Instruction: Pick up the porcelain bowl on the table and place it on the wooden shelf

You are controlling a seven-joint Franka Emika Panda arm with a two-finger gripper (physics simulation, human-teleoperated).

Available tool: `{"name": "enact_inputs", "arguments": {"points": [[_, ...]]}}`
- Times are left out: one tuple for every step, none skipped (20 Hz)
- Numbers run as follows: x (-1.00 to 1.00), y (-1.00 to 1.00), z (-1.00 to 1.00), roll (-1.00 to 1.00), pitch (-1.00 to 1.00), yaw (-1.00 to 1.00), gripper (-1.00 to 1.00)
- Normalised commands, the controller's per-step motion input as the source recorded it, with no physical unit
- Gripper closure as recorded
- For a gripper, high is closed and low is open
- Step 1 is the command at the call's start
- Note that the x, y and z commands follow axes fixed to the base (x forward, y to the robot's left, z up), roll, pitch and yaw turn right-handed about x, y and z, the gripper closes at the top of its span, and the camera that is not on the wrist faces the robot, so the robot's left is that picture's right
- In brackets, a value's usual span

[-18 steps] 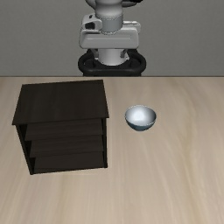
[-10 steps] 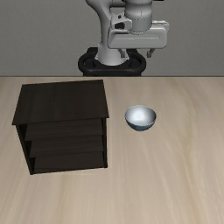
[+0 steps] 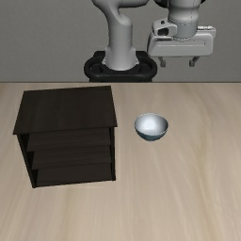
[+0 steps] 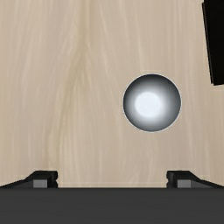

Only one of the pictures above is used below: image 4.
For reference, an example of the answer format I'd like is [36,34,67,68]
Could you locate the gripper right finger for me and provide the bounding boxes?
[165,170,224,189]

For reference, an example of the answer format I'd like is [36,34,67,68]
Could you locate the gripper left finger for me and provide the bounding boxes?
[0,170,59,189]

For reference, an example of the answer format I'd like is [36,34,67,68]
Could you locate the grey porcelain bowl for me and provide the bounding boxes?
[122,73,183,133]

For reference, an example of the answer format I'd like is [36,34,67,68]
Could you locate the slatted rack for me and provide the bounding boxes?
[201,0,224,87]

